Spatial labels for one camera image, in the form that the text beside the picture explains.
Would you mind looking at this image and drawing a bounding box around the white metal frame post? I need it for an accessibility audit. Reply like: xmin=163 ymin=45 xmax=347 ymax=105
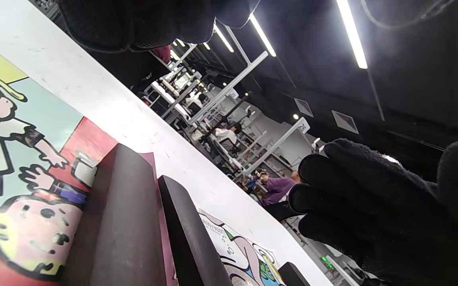
xmin=187 ymin=24 xmax=269 ymax=124

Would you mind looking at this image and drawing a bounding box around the white post with sign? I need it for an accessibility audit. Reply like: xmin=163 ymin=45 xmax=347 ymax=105
xmin=243 ymin=118 xmax=311 ymax=176

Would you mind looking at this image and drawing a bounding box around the white ceiling air vent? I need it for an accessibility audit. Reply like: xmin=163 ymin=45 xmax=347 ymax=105
xmin=331 ymin=110 xmax=359 ymax=135
xmin=294 ymin=98 xmax=314 ymax=118

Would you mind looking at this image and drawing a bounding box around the cartoon pink character poster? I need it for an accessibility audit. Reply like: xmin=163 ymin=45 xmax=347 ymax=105
xmin=195 ymin=207 xmax=287 ymax=286

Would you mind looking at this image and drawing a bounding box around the rainbow striped poster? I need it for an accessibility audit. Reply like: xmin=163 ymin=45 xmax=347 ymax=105
xmin=0 ymin=36 xmax=178 ymax=286

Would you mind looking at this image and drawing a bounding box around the person's left hand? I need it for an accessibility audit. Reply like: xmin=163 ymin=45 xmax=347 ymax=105
xmin=58 ymin=0 xmax=458 ymax=286

